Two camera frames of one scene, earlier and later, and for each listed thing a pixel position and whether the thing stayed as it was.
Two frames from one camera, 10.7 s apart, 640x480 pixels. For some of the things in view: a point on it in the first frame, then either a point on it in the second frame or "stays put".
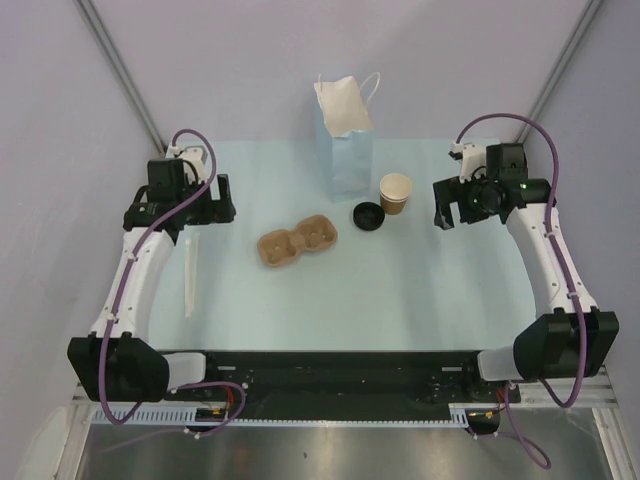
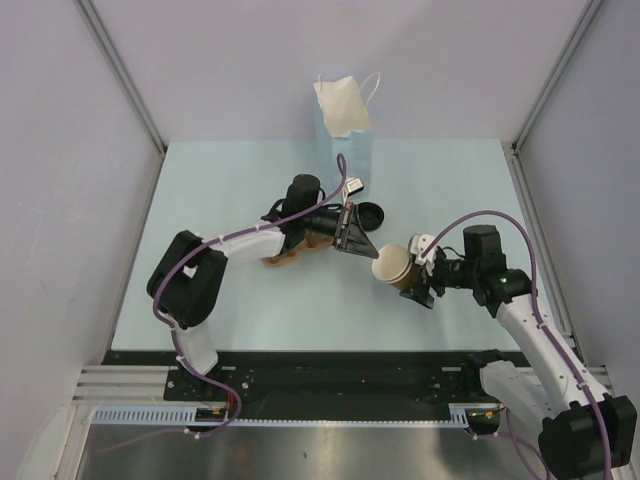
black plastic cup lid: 368,216 stays put
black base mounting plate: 404,381 stays put
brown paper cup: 394,192 to 394,266
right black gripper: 452,190 to 421,293
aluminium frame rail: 104,42 stays put
